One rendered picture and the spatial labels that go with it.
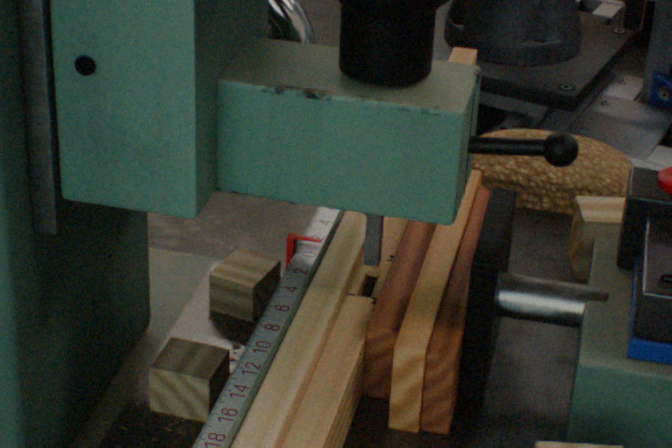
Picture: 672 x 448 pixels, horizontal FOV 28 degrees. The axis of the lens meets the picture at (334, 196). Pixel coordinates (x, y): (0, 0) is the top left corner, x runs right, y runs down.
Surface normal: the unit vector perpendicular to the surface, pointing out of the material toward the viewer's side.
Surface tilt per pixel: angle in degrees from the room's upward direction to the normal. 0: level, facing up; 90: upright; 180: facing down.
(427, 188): 90
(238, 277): 0
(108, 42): 90
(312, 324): 0
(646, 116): 0
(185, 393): 90
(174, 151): 90
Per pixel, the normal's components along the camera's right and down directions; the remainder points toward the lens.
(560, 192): -0.21, 0.18
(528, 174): -0.13, -0.36
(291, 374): 0.04, -0.88
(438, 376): -0.23, 0.45
